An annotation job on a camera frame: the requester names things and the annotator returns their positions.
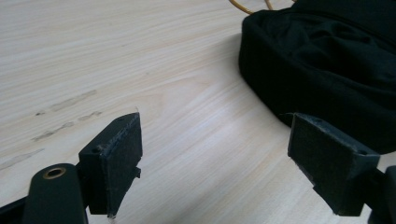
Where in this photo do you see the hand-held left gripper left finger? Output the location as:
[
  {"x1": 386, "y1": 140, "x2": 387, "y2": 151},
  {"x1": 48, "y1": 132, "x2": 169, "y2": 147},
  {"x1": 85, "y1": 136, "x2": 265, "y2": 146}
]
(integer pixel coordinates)
[{"x1": 78, "y1": 112, "x2": 144, "y2": 217}]

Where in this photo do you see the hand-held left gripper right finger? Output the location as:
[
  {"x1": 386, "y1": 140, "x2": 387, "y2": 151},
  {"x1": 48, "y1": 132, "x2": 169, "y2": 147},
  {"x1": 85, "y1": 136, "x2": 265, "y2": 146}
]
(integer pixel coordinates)
[{"x1": 287, "y1": 112, "x2": 381, "y2": 217}]

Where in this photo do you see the black cloth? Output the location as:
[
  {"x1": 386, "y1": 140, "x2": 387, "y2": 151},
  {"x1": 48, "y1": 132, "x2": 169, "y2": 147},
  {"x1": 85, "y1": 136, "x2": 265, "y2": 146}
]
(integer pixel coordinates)
[{"x1": 238, "y1": 0, "x2": 396, "y2": 155}]

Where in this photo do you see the orange cable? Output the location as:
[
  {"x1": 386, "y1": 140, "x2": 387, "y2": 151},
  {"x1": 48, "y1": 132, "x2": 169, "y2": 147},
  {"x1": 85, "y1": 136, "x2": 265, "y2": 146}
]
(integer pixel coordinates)
[{"x1": 229, "y1": 0, "x2": 275, "y2": 16}]

